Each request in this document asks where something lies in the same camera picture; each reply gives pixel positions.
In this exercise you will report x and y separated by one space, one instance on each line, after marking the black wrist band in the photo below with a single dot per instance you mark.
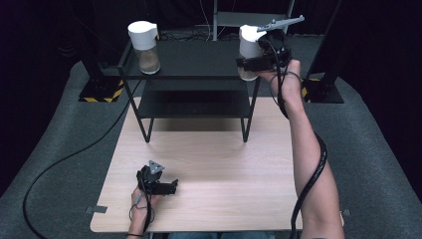
134 235

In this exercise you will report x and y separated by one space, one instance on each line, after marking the black metal two-tier rack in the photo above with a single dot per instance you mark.
190 59

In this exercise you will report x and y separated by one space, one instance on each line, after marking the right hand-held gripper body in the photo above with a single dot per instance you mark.
277 49

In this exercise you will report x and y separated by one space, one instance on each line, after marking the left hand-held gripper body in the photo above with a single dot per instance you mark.
151 177

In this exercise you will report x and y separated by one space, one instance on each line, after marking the person's right hand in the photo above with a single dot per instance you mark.
287 81

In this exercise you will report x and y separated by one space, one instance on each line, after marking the person's left hand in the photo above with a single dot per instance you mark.
142 204

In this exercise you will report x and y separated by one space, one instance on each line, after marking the black stand with striped base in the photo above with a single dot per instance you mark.
101 89
323 91

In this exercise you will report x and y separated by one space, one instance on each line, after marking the grey metal stand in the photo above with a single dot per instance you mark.
232 19

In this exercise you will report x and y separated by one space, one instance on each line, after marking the glass jar with white lid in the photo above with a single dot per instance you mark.
144 46
249 43

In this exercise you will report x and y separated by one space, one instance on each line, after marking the grey tape strip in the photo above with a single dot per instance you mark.
346 212
97 209

